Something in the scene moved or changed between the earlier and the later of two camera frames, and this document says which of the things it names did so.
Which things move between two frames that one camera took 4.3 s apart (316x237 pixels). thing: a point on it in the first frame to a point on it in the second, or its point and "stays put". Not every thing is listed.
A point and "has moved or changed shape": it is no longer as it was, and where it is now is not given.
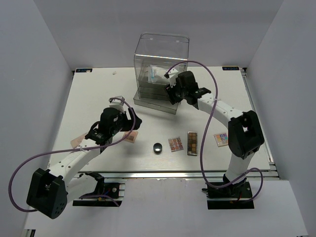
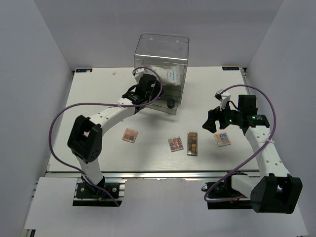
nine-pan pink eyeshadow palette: (175, 144) stays put
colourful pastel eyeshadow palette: (221, 139) stays put
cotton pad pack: (156, 75) has moved or changed shape
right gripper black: (170, 92) to (214, 115)
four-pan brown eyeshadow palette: (131, 137) stays put
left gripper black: (129, 123) to (157, 88)
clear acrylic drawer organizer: (156, 55) stays put
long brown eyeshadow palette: (192, 143) stays put
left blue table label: (84, 70) stays put
